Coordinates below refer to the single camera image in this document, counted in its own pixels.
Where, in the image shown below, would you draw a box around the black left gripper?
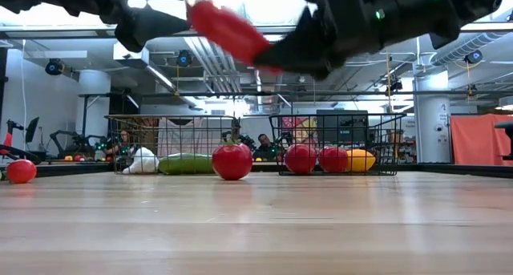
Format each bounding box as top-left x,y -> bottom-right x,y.
79,0 -> 190,54

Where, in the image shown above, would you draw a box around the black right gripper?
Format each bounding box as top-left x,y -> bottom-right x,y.
252,0 -> 434,82

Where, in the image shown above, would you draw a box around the long red chili pepper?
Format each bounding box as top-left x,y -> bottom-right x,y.
186,0 -> 284,75

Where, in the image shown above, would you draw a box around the red tomato with green leaf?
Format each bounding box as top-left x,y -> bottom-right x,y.
317,146 -> 349,174
211,140 -> 254,181

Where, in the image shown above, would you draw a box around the yellow-orange lemon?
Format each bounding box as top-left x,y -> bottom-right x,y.
345,148 -> 377,173

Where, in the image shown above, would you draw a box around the white garlic bulb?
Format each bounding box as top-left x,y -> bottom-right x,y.
122,146 -> 160,175

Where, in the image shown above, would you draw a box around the green cucumber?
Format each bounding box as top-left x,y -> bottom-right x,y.
158,152 -> 216,176

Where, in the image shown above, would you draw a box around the small red cherry tomato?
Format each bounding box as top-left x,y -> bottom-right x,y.
6,159 -> 38,184

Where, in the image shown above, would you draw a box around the white ceiling unit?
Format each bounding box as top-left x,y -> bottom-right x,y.
112,42 -> 150,62

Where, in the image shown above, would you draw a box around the black screen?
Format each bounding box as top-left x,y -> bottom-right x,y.
316,109 -> 369,146

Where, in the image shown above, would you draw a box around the black overhead crossbar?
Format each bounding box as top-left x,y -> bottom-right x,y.
0,21 -> 513,39

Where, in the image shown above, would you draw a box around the person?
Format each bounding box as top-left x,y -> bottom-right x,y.
254,133 -> 281,162

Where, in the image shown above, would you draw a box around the white round column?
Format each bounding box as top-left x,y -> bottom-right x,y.
412,68 -> 452,164
75,69 -> 112,140

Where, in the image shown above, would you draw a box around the white cloth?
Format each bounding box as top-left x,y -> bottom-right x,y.
156,117 -> 225,158

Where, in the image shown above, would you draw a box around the black monitor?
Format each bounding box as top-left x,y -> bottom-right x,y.
24,116 -> 40,144

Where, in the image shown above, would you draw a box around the orange cloth partition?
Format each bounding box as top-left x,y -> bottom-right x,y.
450,113 -> 513,167

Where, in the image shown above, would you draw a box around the black ceiling cord reel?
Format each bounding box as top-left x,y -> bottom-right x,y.
176,49 -> 193,68
44,58 -> 64,76
463,49 -> 484,66

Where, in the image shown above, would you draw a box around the black wire basket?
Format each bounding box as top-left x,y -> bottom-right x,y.
269,113 -> 408,176

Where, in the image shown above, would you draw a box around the gold wire basket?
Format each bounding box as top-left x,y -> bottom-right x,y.
104,114 -> 241,175

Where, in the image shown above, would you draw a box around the black aluminium table frame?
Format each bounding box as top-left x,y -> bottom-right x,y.
0,161 -> 513,179

